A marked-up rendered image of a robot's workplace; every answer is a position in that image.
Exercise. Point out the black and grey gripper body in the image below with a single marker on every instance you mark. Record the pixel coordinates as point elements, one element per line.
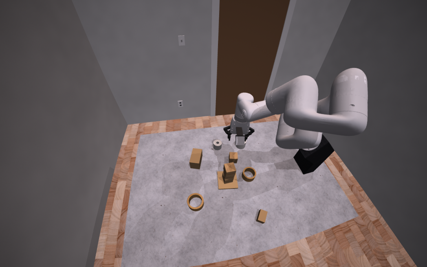
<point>234,124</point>

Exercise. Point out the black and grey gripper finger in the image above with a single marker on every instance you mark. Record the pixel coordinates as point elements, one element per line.
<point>249,133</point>
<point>227,132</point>

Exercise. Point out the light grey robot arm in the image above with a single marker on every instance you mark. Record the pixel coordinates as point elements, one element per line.
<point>303,118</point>

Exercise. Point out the light wooden square board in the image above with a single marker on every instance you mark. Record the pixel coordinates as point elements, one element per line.
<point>221,185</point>

